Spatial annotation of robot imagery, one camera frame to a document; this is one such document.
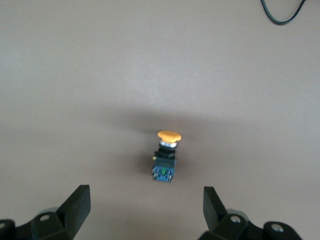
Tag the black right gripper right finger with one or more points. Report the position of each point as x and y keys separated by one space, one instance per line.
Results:
x=215 y=212

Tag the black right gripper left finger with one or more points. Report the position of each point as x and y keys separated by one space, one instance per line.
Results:
x=72 y=210

